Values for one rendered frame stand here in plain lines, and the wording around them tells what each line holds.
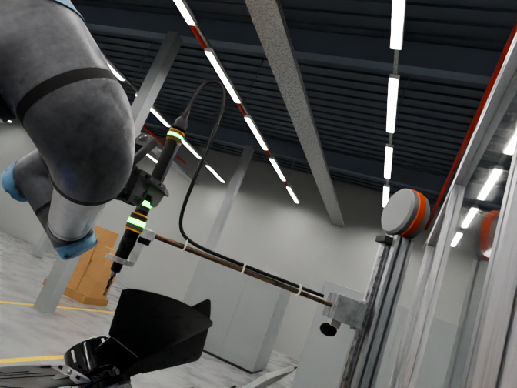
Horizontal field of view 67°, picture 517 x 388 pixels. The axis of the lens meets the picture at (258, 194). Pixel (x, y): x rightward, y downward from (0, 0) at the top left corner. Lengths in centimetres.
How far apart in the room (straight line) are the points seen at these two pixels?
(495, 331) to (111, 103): 42
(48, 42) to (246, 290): 803
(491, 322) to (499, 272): 4
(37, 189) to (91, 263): 866
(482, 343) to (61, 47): 48
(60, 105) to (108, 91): 5
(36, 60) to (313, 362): 622
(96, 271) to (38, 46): 896
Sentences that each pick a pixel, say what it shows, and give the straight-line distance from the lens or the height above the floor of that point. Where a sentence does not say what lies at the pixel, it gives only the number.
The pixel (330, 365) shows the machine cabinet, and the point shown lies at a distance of 646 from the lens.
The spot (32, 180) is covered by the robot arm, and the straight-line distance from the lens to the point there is 85.
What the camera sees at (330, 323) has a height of 150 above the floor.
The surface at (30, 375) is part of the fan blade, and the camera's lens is 99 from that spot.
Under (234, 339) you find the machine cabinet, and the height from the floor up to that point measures 46.
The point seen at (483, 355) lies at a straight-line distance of 38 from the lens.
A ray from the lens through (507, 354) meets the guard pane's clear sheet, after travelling 37.
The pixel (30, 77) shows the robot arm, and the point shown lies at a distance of 48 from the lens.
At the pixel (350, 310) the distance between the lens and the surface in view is 116.
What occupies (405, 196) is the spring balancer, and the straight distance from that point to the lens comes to 126.
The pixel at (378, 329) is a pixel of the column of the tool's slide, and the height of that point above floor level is 153.
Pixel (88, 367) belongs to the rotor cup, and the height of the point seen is 120.
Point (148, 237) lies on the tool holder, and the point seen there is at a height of 154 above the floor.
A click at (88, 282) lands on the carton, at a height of 41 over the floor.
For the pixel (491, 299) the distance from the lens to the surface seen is 38.
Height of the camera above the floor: 151
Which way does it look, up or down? 13 degrees up
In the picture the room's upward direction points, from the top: 21 degrees clockwise
